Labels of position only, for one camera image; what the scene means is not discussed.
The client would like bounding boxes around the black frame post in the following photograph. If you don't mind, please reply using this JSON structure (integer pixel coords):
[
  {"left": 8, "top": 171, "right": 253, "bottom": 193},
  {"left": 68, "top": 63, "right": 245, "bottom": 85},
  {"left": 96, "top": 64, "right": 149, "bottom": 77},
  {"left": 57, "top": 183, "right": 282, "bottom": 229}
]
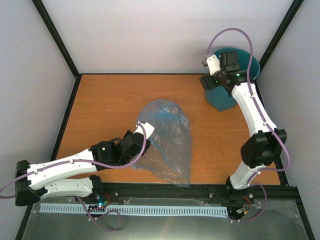
[
  {"left": 259, "top": 0, "right": 304, "bottom": 70},
  {"left": 31, "top": 0, "right": 82, "bottom": 79}
]

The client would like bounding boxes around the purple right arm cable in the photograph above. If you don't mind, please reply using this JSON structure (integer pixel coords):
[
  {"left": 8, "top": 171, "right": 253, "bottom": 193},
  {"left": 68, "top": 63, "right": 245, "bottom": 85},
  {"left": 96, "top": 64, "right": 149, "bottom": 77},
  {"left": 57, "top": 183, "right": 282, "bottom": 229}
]
[{"left": 204, "top": 27, "right": 292, "bottom": 224}]

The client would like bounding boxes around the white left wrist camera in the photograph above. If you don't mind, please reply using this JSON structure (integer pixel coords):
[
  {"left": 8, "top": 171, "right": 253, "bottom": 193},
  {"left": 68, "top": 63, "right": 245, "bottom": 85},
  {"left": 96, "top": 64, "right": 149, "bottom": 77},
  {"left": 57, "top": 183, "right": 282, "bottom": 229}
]
[{"left": 133, "top": 121, "right": 155, "bottom": 140}]

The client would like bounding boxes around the black frame post right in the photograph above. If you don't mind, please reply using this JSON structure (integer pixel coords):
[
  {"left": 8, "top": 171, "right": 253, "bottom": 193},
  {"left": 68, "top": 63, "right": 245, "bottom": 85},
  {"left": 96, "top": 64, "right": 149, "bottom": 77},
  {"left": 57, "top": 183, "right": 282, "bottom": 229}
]
[{"left": 259, "top": 0, "right": 304, "bottom": 70}]

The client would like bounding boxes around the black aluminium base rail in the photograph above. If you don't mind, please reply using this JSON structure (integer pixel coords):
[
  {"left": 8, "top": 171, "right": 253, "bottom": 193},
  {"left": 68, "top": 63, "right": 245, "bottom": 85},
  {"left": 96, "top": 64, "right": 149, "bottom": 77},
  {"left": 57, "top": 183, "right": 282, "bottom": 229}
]
[{"left": 102, "top": 182, "right": 300, "bottom": 201}]

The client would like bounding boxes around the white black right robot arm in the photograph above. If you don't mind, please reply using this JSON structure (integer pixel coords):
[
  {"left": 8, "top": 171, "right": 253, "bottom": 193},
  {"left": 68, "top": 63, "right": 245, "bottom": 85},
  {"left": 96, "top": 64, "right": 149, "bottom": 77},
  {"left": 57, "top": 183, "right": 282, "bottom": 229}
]
[{"left": 200, "top": 51, "right": 287, "bottom": 203}]

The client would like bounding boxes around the light blue slotted cable duct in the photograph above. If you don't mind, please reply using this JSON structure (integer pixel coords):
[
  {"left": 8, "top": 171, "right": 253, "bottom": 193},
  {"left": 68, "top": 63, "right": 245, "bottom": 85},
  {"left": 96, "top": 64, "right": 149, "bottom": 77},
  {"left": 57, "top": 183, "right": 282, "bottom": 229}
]
[{"left": 38, "top": 203, "right": 228, "bottom": 218}]

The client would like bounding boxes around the black frame post left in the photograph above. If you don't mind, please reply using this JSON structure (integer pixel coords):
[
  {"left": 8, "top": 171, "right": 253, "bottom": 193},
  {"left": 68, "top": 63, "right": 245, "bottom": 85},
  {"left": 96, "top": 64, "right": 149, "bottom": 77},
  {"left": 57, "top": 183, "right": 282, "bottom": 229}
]
[{"left": 31, "top": 0, "right": 82, "bottom": 79}]

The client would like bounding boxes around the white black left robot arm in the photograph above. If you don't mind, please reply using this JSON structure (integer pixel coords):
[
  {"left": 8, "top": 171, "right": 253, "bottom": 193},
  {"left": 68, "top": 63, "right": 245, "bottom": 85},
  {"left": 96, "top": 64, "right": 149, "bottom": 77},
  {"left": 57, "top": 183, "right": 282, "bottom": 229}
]
[{"left": 14, "top": 123, "right": 155, "bottom": 207}]

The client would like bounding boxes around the grey metal base plate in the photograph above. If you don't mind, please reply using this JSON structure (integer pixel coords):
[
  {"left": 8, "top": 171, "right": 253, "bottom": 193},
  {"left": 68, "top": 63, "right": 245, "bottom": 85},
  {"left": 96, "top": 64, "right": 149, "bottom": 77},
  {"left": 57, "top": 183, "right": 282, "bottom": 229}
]
[{"left": 22, "top": 197, "right": 314, "bottom": 240}]

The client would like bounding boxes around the blue plastic trash bag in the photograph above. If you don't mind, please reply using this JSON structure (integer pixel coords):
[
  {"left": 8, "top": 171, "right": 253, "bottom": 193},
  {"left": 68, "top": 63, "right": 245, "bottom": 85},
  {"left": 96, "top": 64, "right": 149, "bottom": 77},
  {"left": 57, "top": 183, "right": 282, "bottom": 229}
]
[{"left": 131, "top": 99, "right": 192, "bottom": 187}]

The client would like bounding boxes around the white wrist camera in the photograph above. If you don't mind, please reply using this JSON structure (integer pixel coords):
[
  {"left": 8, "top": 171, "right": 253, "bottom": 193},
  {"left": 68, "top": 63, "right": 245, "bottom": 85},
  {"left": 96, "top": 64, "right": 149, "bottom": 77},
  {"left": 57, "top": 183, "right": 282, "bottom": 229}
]
[
  {"left": 202, "top": 54, "right": 221, "bottom": 76},
  {"left": 133, "top": 121, "right": 155, "bottom": 140}
]

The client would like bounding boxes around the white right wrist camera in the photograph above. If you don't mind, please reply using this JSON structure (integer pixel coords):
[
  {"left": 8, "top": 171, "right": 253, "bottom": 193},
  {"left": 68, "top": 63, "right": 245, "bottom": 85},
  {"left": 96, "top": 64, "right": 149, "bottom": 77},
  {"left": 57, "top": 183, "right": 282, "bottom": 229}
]
[{"left": 202, "top": 54, "right": 221, "bottom": 76}]

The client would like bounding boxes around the teal plastic trash bin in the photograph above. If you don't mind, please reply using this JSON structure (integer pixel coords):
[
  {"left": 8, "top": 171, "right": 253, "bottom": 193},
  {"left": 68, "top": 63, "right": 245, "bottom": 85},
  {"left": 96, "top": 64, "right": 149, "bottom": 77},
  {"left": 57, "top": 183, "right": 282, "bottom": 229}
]
[{"left": 204, "top": 47, "right": 261, "bottom": 112}]

